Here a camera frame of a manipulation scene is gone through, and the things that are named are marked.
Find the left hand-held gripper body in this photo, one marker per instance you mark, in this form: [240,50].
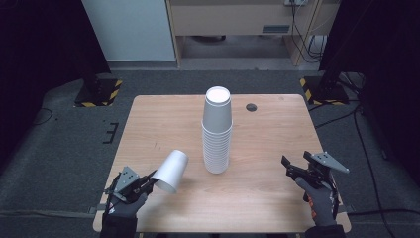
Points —
[127,181]

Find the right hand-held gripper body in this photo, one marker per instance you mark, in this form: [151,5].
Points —
[322,167]

